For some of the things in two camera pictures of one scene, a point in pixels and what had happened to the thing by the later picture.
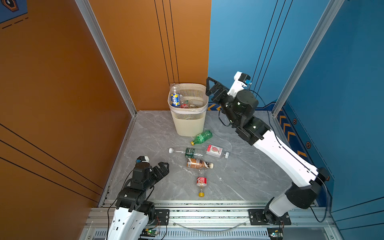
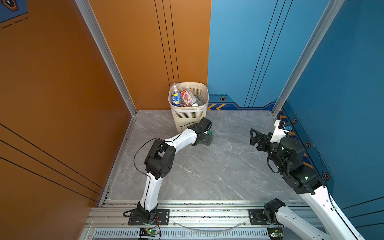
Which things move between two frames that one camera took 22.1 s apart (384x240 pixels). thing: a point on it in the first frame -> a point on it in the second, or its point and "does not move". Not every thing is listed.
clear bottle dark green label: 189,152 -> 198,101
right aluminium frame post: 333,7 does not move
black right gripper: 220,88 -> 266,139
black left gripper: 165,170 -> 208,140
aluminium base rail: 223,221 does not move
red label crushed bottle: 216,151 -> 188,96
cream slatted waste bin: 190,122 does not move
